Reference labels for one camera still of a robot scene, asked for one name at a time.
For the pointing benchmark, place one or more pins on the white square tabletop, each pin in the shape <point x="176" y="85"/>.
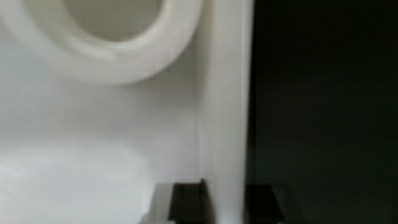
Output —
<point x="123" y="109"/>

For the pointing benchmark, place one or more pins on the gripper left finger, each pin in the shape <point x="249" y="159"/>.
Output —
<point x="180" y="204"/>

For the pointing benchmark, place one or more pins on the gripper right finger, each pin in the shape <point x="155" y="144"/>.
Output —
<point x="267" y="204"/>

